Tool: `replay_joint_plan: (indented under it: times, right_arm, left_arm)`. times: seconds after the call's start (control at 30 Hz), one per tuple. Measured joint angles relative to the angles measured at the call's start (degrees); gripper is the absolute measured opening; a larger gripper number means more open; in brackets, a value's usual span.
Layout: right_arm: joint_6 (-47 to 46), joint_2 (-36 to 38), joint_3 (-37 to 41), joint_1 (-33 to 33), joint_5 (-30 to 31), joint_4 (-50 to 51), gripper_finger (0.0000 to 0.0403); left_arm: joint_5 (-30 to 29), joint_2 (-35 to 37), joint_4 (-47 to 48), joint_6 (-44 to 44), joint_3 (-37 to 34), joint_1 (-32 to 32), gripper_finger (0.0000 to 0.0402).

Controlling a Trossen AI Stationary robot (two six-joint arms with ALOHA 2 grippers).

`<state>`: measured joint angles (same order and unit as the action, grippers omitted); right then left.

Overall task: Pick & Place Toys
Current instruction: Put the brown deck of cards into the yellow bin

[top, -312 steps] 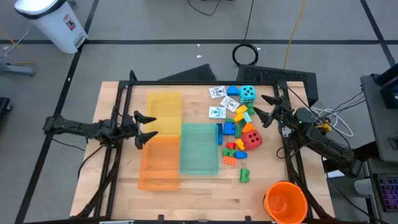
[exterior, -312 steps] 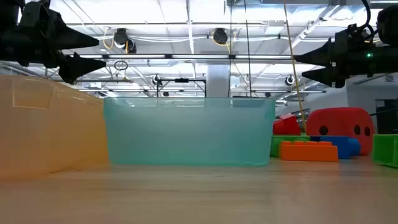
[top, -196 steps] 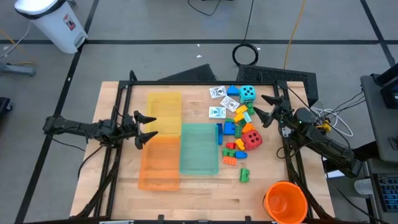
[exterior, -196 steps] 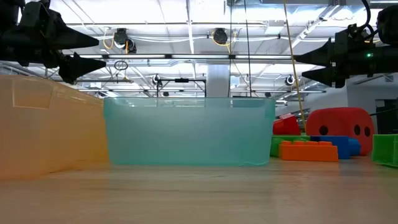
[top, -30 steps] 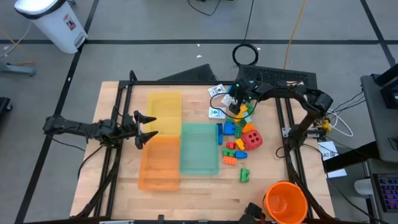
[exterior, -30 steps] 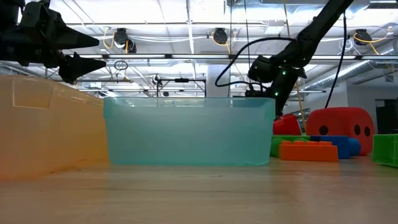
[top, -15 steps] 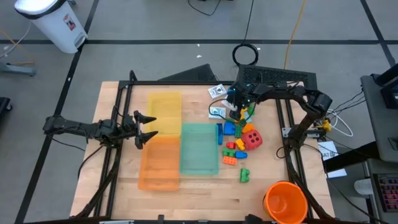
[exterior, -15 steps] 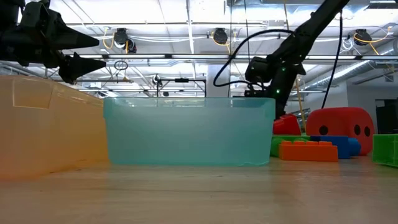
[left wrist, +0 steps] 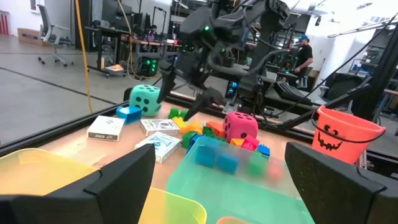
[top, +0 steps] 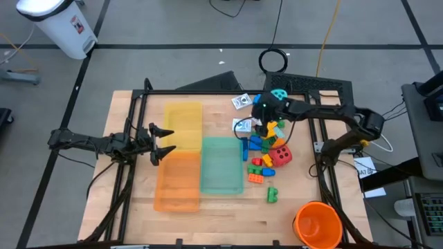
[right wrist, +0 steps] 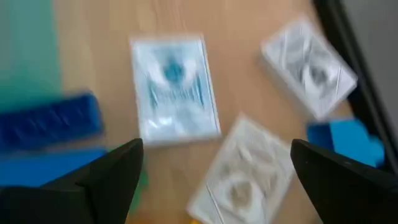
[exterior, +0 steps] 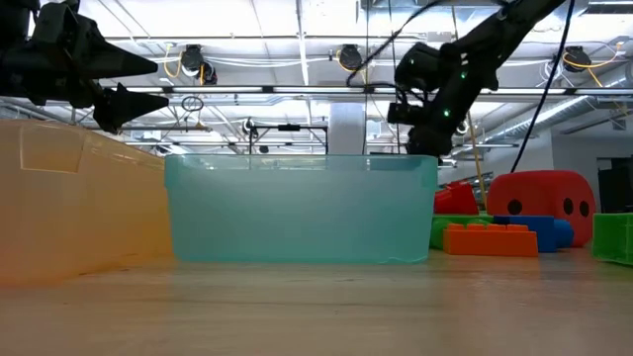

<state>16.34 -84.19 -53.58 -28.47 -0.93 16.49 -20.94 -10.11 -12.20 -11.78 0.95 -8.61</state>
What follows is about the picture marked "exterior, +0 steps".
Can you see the silver ventilation duct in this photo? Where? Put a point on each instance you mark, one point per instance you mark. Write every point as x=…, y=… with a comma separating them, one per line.
x=559, y=114

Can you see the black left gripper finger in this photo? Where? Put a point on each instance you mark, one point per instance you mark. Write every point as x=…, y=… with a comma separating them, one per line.
x=123, y=109
x=118, y=62

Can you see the orange translucent plastic bin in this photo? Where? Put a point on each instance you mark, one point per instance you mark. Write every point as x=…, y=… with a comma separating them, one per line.
x=74, y=222

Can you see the black background frame rig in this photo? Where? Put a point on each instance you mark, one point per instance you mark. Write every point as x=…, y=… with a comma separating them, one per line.
x=289, y=127

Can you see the blue round-stud toy brick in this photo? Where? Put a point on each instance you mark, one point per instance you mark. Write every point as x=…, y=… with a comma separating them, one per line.
x=546, y=232

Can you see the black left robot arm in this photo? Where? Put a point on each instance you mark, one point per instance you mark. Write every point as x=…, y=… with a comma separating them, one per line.
x=15, y=20

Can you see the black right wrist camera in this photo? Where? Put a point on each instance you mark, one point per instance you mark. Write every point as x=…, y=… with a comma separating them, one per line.
x=403, y=114

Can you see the red round-stud toy brick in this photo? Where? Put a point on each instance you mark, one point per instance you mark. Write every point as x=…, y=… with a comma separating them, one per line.
x=455, y=200

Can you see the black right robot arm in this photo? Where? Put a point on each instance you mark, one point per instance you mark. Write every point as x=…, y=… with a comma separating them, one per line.
x=519, y=25

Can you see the teal translucent plastic bin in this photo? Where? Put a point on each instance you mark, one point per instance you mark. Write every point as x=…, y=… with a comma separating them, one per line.
x=297, y=212

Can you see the green double-stud toy brick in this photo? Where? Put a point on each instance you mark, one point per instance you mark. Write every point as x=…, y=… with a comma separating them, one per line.
x=613, y=237

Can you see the red foam die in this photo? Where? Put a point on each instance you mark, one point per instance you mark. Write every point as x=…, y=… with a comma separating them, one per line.
x=539, y=190

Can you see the orange flat toy brick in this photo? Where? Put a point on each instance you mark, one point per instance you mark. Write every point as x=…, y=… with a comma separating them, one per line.
x=489, y=242

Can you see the black cabinet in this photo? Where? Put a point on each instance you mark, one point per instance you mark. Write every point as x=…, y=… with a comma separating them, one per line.
x=615, y=188

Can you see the green rectangular toy brick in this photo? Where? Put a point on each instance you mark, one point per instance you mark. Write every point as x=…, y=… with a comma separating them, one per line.
x=436, y=235

